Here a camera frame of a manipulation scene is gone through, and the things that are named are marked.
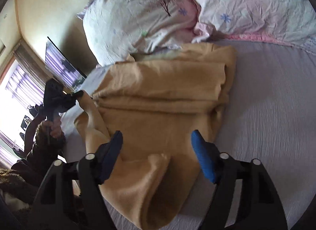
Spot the white floral pillow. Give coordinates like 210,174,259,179
77,0,198,66

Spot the tan fleece long-sleeve shirt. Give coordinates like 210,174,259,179
74,43,236,229

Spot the lavender bed sheet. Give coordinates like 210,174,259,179
62,40,315,229

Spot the pink floral pillow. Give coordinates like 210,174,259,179
194,0,315,53

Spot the dark framed mirror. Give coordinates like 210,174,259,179
44,37,86,91

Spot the dark fuzzy sleeve forearm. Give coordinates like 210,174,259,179
1,123,66,211

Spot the person's left hand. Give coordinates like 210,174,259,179
40,116,64,139

